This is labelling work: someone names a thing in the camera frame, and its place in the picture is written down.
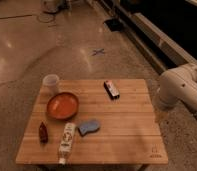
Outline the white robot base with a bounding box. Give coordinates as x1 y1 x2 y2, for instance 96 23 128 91
41 0 69 14

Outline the black floor cable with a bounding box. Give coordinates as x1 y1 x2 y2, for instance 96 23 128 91
36 11 58 27

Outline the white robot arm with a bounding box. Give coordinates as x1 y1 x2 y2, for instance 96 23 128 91
155 63 197 111

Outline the blue tape cross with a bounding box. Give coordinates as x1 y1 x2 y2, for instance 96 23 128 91
92 48 105 56

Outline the wooden table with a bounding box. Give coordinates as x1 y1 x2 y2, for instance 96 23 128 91
16 79 168 164

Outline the small dark red bottle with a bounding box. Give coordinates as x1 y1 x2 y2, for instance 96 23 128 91
39 123 48 143

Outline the blue sponge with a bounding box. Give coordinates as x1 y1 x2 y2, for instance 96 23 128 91
78 120 100 136

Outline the white plastic bottle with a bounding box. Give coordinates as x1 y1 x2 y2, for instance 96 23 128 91
58 123 76 165

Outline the black floor plate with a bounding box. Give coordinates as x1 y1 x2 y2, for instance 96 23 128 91
104 19 123 31

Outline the long metal rail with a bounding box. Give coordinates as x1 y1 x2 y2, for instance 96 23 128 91
86 0 197 81

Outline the orange bowl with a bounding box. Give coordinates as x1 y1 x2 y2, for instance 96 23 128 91
46 92 79 120

